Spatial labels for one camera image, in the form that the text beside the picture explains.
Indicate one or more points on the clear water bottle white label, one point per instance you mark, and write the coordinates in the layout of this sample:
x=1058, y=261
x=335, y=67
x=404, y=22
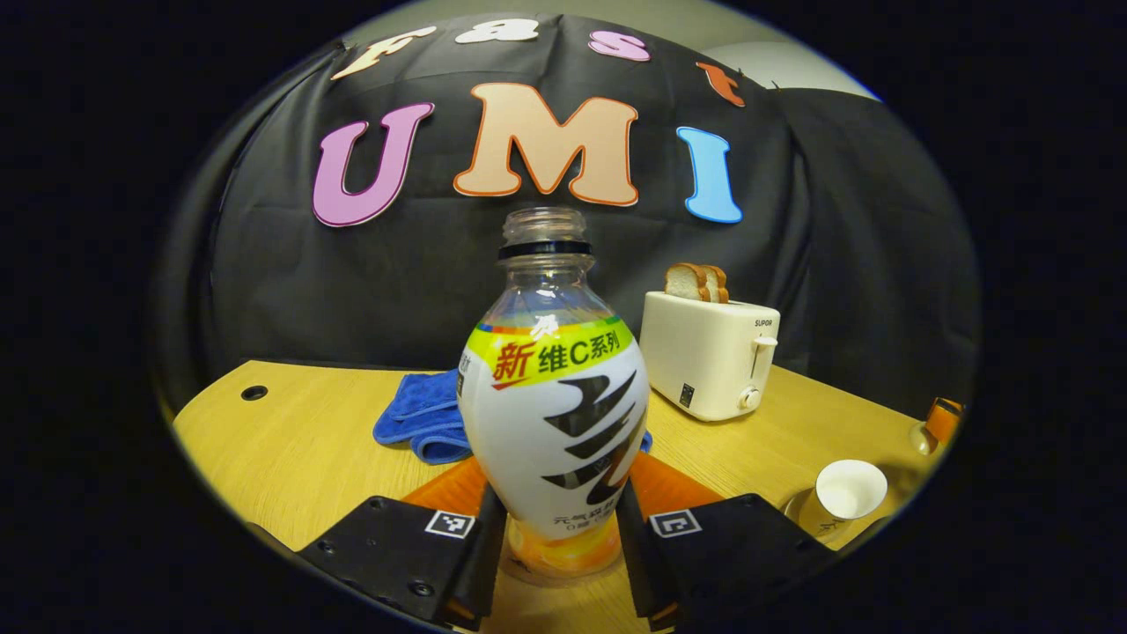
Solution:
x=555, y=414

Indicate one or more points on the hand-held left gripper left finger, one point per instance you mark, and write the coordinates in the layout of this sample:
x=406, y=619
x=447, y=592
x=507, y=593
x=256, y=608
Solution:
x=396, y=550

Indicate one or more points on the cream ceramic teacup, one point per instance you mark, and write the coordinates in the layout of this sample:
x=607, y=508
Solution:
x=847, y=493

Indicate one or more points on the toast bread slice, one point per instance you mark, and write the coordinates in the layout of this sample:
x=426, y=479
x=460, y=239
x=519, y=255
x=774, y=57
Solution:
x=718, y=286
x=685, y=282

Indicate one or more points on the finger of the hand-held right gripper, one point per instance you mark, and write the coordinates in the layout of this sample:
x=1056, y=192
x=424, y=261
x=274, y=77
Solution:
x=944, y=421

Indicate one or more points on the white toaster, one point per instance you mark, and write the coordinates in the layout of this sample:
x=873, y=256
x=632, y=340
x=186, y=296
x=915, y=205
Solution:
x=704, y=361

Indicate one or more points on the black backdrop cloth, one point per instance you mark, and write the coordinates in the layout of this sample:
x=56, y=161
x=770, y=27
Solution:
x=396, y=282

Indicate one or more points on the cream teacup lid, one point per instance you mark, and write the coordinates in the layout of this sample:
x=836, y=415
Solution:
x=921, y=438

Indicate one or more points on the cream ceramic saucer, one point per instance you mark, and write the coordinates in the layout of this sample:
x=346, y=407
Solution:
x=797, y=511

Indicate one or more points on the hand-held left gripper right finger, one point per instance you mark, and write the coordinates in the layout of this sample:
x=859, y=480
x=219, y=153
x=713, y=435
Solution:
x=731, y=555

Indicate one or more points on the blue folded towel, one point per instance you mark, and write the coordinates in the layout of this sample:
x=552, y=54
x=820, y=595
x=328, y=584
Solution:
x=418, y=423

